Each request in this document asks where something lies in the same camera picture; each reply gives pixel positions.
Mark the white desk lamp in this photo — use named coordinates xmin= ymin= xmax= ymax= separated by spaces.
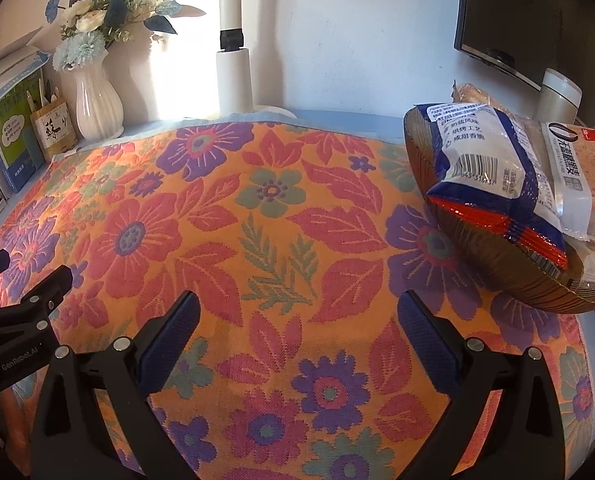
xmin=216 ymin=0 xmax=295 ymax=118

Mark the bamboo pen holder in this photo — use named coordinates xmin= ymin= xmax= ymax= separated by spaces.
xmin=30 ymin=78 xmax=78 ymax=162

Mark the toast slice package black logo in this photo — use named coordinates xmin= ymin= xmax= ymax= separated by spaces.
xmin=540 ymin=122 xmax=595 ymax=243

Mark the small sandwich biscuit pack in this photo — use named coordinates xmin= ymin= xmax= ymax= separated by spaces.
xmin=451 ymin=81 xmax=512 ymax=116

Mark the open booklet on books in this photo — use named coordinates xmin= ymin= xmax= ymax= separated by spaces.
xmin=0 ymin=28 xmax=50 ymax=100

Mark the blue white snack bag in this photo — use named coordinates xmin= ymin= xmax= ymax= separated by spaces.
xmin=417 ymin=103 xmax=567 ymax=270

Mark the white ribbed vase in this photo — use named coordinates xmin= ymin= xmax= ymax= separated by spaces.
xmin=72 ymin=50 xmax=124 ymax=142

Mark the black wall television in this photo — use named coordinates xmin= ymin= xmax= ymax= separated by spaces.
xmin=452 ymin=0 xmax=595 ymax=92

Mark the brown glass bowl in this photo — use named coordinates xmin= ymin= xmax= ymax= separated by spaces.
xmin=403 ymin=108 xmax=595 ymax=314

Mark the champagne thermos bottle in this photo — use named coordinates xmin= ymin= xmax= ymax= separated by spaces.
xmin=533 ymin=68 xmax=583 ymax=124

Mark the blue white flower bouquet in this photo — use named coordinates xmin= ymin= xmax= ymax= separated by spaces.
xmin=44 ymin=0 xmax=205 ymax=73

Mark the floral orange tablecloth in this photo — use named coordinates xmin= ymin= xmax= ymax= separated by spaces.
xmin=0 ymin=122 xmax=593 ymax=479

